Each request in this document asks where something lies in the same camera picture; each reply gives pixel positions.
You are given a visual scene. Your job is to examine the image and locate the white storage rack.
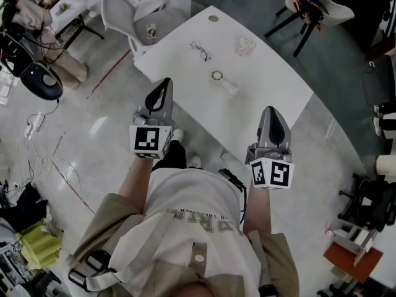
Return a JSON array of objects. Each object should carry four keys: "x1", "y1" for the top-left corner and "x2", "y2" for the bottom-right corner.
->
[{"x1": 0, "y1": 243, "x2": 35, "y2": 297}]

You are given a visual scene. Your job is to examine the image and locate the grey harness strap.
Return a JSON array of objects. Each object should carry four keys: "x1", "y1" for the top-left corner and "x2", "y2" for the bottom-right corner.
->
[
  {"x1": 84, "y1": 210, "x2": 176, "y2": 292},
  {"x1": 247, "y1": 230, "x2": 272, "y2": 286}
]

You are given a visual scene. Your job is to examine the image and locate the black office chair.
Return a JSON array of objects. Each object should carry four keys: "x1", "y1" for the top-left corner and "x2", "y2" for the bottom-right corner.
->
[{"x1": 337, "y1": 172, "x2": 396, "y2": 233}]

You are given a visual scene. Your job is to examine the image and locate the black keyboard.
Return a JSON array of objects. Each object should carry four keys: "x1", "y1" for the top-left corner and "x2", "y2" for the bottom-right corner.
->
[{"x1": 55, "y1": 21, "x2": 82, "y2": 48}]

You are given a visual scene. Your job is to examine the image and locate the person's khaki vest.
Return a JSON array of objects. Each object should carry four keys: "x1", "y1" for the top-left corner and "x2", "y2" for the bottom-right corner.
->
[{"x1": 66, "y1": 193, "x2": 299, "y2": 297}]

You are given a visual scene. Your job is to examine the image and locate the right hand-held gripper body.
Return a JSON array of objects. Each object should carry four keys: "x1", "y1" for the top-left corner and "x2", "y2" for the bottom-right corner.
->
[{"x1": 245, "y1": 142, "x2": 295, "y2": 191}]

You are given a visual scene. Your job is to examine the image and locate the black hip device cable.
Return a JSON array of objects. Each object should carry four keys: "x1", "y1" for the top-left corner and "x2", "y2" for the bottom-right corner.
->
[{"x1": 238, "y1": 190, "x2": 249, "y2": 226}]

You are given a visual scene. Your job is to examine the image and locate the thin-rimmed round eyeglasses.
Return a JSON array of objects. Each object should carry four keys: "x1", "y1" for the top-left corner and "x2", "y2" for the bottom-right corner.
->
[{"x1": 188, "y1": 40, "x2": 213, "y2": 63}]

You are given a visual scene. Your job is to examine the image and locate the black hip-worn device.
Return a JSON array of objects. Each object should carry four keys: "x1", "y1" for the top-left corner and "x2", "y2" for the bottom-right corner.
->
[{"x1": 217, "y1": 167, "x2": 248, "y2": 193}]

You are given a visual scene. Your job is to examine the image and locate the person's black trousers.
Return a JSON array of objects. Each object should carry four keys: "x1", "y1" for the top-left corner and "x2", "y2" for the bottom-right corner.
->
[{"x1": 151, "y1": 139, "x2": 190, "y2": 171}]

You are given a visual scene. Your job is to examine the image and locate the white floor cable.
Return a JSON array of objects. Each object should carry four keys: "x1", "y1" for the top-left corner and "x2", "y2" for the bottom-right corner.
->
[{"x1": 16, "y1": 131, "x2": 83, "y2": 204}]

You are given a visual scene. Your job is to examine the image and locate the orange cable bundle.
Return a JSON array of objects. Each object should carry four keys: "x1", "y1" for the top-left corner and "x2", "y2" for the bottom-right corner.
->
[{"x1": 291, "y1": 0, "x2": 327, "y2": 25}]

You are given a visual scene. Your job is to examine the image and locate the white round-legged counter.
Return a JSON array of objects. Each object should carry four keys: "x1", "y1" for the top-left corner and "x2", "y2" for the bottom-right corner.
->
[{"x1": 374, "y1": 153, "x2": 396, "y2": 177}]

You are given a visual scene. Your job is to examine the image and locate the person's white printed shirt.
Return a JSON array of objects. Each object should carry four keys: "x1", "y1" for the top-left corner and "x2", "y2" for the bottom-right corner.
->
[{"x1": 108, "y1": 167, "x2": 262, "y2": 297}]

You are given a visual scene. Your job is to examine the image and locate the person's right forearm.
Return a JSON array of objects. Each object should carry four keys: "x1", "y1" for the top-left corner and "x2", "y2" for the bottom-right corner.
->
[{"x1": 242, "y1": 186, "x2": 273, "y2": 236}]

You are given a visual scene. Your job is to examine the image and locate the person's right white shoe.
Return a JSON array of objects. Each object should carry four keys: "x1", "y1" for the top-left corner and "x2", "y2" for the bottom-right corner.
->
[{"x1": 186, "y1": 154, "x2": 204, "y2": 170}]

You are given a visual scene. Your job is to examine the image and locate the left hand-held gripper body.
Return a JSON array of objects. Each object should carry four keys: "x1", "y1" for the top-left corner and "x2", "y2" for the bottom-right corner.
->
[{"x1": 128, "y1": 105, "x2": 176, "y2": 160}]

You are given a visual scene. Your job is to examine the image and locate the white grey-seated chair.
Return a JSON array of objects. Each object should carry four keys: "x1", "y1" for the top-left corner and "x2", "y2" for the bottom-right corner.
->
[{"x1": 100, "y1": 0, "x2": 188, "y2": 59}]

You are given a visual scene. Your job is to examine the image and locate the orange flat box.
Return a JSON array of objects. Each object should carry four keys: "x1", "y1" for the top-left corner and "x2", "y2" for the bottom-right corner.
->
[{"x1": 323, "y1": 243, "x2": 385, "y2": 285}]

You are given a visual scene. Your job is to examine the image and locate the white black-legged side table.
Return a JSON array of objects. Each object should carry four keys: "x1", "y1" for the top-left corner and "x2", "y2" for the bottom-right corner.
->
[{"x1": 49, "y1": 0, "x2": 105, "y2": 50}]

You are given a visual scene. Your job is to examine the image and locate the person's left forearm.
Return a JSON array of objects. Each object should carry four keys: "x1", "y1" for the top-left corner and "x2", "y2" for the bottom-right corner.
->
[{"x1": 119, "y1": 158, "x2": 156, "y2": 217}]

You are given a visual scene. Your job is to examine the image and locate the lime green plastic crate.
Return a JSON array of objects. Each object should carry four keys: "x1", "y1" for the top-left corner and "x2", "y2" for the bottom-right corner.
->
[{"x1": 15, "y1": 218, "x2": 64, "y2": 271}]

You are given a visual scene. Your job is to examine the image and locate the white power strip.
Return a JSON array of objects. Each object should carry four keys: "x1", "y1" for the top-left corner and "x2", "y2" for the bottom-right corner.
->
[{"x1": 24, "y1": 111, "x2": 45, "y2": 140}]

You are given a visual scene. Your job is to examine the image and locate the black harness buckle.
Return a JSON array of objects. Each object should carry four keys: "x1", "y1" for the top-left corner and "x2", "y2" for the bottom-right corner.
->
[{"x1": 67, "y1": 249, "x2": 116, "y2": 291}]

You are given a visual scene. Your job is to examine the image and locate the small white shelf rack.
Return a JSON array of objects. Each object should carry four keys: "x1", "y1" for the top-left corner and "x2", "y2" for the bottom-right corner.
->
[{"x1": 330, "y1": 224, "x2": 377, "y2": 267}]

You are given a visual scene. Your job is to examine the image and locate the white shell chair black legs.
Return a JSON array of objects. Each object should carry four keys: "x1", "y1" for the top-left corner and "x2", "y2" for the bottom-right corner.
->
[{"x1": 264, "y1": 0, "x2": 356, "y2": 59}]

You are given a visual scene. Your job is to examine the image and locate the black fabric bag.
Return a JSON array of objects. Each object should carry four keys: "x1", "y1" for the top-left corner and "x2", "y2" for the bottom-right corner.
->
[{"x1": 0, "y1": 182, "x2": 49, "y2": 233}]

